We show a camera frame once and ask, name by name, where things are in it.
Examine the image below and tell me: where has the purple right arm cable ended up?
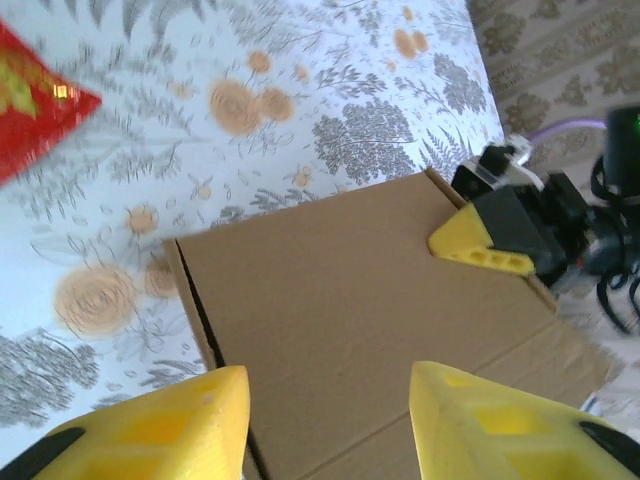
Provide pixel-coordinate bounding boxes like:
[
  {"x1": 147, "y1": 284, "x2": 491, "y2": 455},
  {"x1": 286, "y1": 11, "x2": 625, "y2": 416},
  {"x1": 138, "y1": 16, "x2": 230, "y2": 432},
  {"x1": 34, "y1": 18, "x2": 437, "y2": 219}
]
[{"x1": 528, "y1": 116, "x2": 609, "y2": 147}]

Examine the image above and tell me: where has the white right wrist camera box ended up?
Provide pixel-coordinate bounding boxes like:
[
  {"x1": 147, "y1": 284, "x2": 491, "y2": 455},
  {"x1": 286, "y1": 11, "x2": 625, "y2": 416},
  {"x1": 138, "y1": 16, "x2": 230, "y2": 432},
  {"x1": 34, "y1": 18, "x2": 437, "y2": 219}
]
[{"x1": 477, "y1": 135, "x2": 547, "y2": 192}]

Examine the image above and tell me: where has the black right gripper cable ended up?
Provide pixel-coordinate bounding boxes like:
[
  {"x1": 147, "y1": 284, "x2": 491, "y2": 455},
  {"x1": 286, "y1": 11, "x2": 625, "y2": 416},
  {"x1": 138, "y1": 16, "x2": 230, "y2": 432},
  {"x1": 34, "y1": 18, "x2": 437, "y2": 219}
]
[{"x1": 591, "y1": 153, "x2": 640, "y2": 337}]

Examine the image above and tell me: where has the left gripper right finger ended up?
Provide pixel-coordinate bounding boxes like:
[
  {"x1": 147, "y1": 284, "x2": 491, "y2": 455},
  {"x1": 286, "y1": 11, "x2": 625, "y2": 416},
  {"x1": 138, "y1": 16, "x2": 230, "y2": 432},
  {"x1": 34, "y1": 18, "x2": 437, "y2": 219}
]
[{"x1": 409, "y1": 360, "x2": 640, "y2": 480}]

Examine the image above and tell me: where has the red snack packet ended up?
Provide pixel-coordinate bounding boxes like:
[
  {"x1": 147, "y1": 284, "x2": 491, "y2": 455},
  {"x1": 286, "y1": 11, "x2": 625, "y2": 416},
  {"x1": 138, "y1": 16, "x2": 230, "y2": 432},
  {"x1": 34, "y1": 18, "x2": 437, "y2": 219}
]
[{"x1": 0, "y1": 18, "x2": 104, "y2": 187}]

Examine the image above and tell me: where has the brown cardboard box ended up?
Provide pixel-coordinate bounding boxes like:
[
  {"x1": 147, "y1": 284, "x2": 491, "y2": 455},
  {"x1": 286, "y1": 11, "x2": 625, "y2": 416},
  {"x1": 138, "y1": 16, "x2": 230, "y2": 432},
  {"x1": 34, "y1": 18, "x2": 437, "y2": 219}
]
[{"x1": 162, "y1": 167, "x2": 622, "y2": 480}]

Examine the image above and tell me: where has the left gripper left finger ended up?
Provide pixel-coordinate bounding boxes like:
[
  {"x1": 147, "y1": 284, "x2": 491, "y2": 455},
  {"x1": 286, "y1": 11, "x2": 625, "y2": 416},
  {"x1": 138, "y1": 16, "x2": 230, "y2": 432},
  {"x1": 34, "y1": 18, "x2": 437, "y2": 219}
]
[{"x1": 0, "y1": 364, "x2": 252, "y2": 480}]

